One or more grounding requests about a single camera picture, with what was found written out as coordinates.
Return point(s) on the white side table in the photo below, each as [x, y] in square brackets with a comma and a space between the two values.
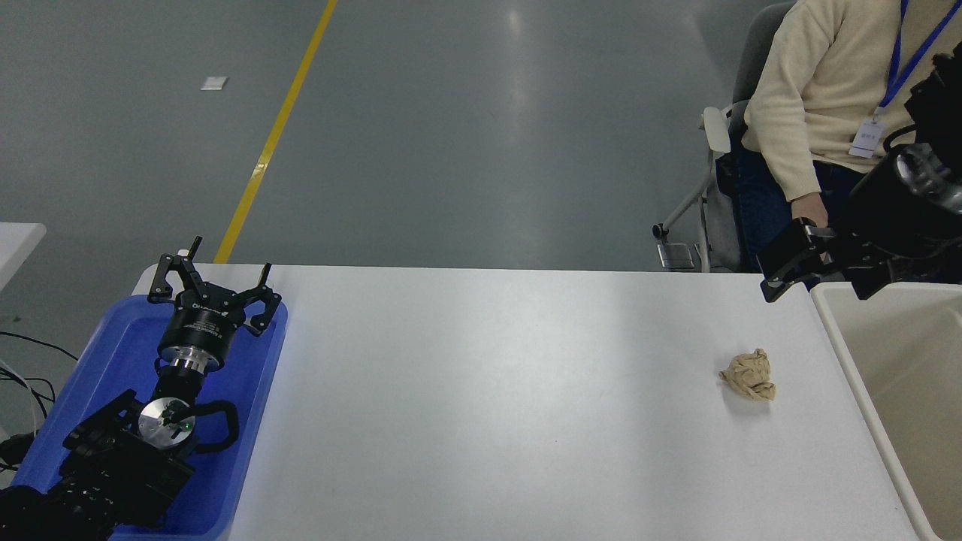
[16, 244]

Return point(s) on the blue plastic tray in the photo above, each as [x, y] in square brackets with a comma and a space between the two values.
[124, 353]

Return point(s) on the tan paper ball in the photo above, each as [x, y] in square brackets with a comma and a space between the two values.
[750, 376]

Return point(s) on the person's right hand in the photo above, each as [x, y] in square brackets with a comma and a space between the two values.
[810, 207]

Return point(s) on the right gripper black drum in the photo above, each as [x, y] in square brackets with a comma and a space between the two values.
[894, 218]

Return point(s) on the white id badge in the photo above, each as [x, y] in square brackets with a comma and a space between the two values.
[866, 137]

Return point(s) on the person's right forearm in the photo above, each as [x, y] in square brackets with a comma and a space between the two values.
[778, 154]

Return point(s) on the person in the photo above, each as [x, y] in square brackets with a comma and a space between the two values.
[827, 68]

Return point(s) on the white paper scrap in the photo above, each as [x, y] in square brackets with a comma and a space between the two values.
[214, 83]

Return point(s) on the large pale bin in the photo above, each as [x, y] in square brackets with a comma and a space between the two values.
[902, 361]

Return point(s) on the grey office chair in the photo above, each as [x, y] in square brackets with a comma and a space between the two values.
[755, 60]

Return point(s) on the left gripper black drum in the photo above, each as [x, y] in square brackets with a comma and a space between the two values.
[203, 319]

